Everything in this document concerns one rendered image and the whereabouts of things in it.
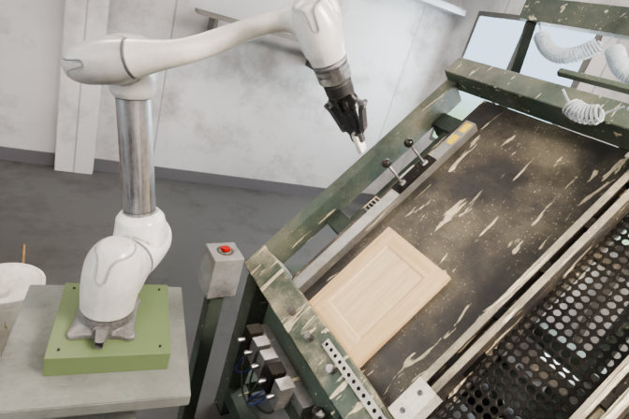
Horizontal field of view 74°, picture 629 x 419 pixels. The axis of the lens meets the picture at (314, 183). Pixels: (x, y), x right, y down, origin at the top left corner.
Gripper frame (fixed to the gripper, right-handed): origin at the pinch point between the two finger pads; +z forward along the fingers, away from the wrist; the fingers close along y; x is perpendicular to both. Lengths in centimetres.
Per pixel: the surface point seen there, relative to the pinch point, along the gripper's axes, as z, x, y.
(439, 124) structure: 45, 66, -7
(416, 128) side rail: 42, 60, -14
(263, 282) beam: 52, -27, -48
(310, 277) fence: 51, -19, -29
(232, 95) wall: 86, 162, -254
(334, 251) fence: 49, -7, -24
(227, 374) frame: 99, -55, -77
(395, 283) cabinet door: 52, -12, 3
